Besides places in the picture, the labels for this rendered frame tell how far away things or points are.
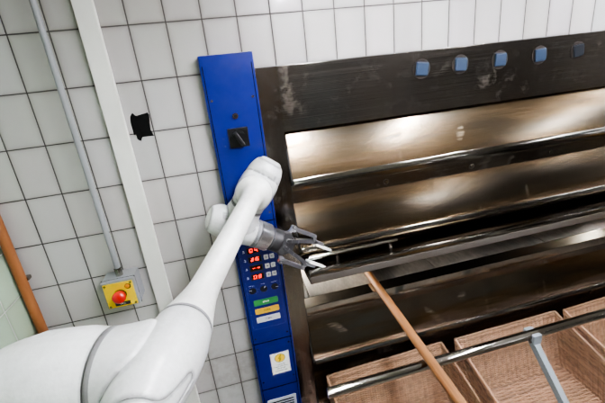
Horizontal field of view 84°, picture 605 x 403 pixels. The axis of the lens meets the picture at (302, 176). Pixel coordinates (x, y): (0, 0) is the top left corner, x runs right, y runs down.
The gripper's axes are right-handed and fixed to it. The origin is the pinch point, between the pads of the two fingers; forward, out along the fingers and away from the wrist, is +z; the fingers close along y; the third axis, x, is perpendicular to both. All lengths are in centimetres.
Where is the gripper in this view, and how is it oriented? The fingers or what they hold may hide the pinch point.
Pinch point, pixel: (320, 255)
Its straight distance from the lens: 121.7
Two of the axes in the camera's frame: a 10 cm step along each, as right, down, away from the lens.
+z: 8.3, 3.8, 4.1
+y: -3.7, 9.2, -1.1
